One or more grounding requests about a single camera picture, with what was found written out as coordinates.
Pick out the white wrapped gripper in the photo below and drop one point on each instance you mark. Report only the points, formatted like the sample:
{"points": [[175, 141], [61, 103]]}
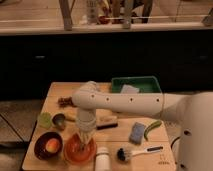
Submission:
{"points": [[86, 123]]}

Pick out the dark brown bowl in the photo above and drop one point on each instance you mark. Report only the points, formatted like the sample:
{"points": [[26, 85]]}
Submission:
{"points": [[39, 148]]}

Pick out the bunch of dark grapes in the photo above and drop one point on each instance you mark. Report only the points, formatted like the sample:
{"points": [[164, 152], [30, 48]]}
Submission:
{"points": [[64, 102]]}

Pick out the white cup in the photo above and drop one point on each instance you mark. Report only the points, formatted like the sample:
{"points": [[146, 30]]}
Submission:
{"points": [[102, 161]]}

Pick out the green pepper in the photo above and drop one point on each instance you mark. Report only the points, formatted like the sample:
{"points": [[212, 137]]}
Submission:
{"points": [[152, 126]]}

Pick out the blue grey sponge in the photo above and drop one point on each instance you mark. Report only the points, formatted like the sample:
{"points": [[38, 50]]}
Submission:
{"points": [[137, 133]]}

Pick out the white cloth in bin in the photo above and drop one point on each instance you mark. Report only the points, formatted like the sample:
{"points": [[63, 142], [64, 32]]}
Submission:
{"points": [[128, 89]]}

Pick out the orange red bowl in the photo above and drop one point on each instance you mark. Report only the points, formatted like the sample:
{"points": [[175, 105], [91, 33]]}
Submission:
{"points": [[74, 154]]}

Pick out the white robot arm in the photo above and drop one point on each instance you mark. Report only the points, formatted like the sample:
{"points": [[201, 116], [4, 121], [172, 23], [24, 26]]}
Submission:
{"points": [[194, 112]]}

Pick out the peach fruit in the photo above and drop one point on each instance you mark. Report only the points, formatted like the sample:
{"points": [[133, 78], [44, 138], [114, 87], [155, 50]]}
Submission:
{"points": [[52, 145]]}

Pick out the green plastic bin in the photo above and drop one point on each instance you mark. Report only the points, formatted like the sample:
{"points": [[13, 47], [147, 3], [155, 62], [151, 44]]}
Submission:
{"points": [[145, 84]]}

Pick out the wooden block with black handle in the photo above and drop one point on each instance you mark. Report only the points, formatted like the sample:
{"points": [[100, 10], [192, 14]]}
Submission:
{"points": [[104, 122]]}

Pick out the yellow banana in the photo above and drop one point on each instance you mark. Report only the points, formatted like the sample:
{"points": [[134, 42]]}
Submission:
{"points": [[71, 118]]}

